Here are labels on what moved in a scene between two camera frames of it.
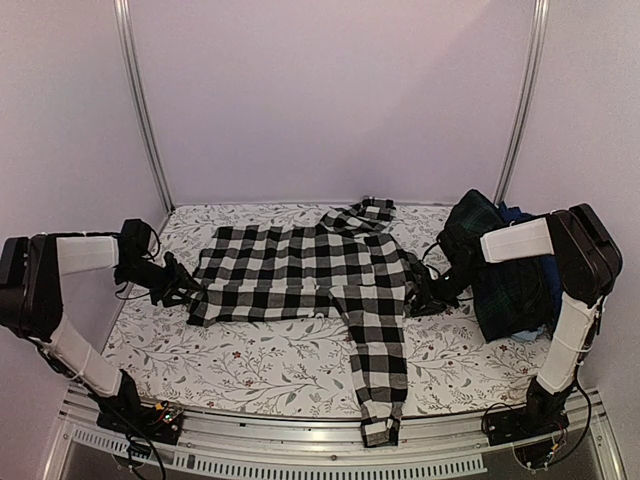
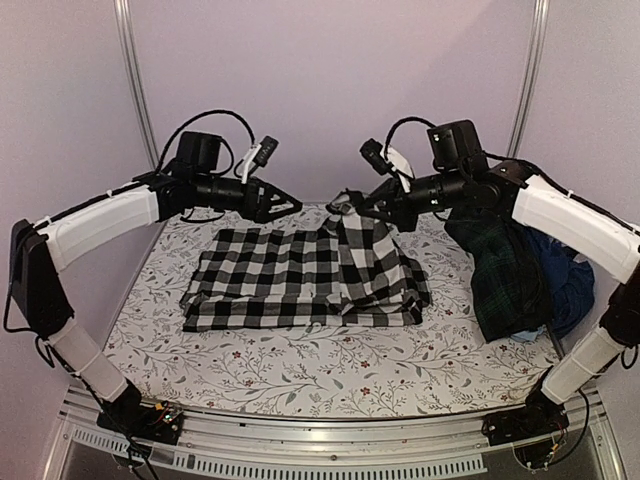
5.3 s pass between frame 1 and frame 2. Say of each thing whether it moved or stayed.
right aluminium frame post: stayed
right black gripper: moved
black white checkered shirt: moved
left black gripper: moved
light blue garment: stayed
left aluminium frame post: stayed
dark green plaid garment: stayed
